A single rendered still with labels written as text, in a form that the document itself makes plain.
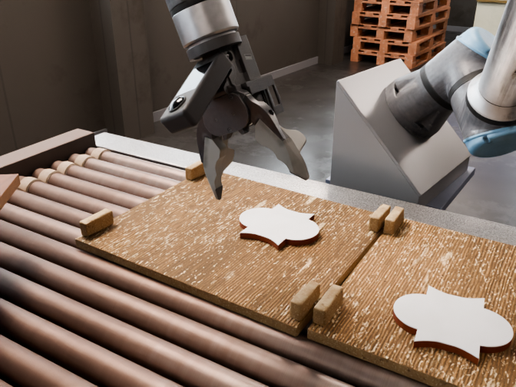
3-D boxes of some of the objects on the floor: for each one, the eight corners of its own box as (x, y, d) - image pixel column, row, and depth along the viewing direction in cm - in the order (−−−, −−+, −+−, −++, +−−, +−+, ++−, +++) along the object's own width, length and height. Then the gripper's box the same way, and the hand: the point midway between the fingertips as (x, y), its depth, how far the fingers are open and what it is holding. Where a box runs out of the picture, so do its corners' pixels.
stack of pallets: (385, 45, 753) (391, -22, 716) (445, 52, 710) (456, -19, 672) (345, 61, 662) (351, -15, 624) (412, 69, 618) (422, -12, 580)
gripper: (295, 9, 66) (345, 160, 69) (184, 61, 78) (233, 187, 81) (257, 15, 59) (315, 182, 62) (143, 71, 71) (197, 208, 75)
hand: (258, 193), depth 70 cm, fingers open, 14 cm apart
